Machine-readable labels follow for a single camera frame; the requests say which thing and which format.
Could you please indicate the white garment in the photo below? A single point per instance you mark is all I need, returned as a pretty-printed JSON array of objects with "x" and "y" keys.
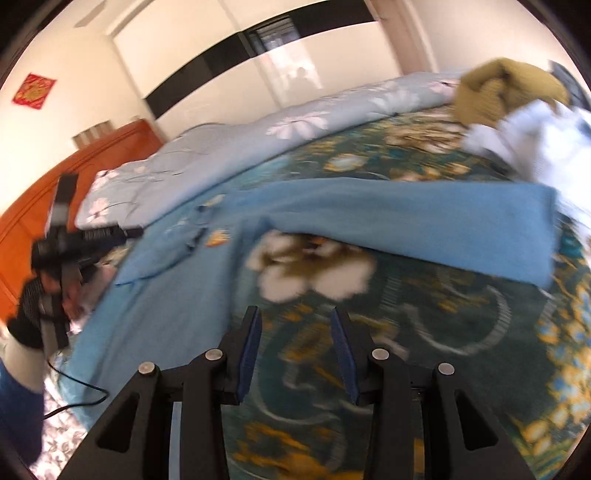
[{"x": 540, "y": 144}]

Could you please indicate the light blue garment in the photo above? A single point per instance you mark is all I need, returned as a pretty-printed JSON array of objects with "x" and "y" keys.
[{"x": 438, "y": 271}]

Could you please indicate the grey floral quilt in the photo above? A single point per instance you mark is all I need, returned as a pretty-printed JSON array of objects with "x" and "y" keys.
[{"x": 140, "y": 192}]

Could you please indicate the olive yellow garment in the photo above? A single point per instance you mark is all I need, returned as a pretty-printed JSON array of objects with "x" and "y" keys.
[{"x": 490, "y": 92}]

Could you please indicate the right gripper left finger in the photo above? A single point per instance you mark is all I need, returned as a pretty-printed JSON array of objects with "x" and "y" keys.
[{"x": 131, "y": 439}]

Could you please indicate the floral teal bed blanket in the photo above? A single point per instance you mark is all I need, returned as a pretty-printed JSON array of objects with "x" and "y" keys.
[{"x": 419, "y": 147}]

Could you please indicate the white black-striped wardrobe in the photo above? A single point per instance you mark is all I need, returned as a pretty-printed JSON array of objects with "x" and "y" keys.
[{"x": 230, "y": 62}]

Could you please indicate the person's left forearm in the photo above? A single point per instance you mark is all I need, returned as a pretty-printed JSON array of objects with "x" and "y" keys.
[{"x": 23, "y": 369}]

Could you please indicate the red wall decoration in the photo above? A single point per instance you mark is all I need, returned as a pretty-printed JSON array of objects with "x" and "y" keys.
[{"x": 34, "y": 91}]

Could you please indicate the person's left hand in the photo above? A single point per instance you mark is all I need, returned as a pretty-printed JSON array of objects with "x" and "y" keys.
[{"x": 80, "y": 300}]

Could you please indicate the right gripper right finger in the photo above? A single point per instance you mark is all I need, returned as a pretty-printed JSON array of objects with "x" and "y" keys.
[{"x": 421, "y": 416}]

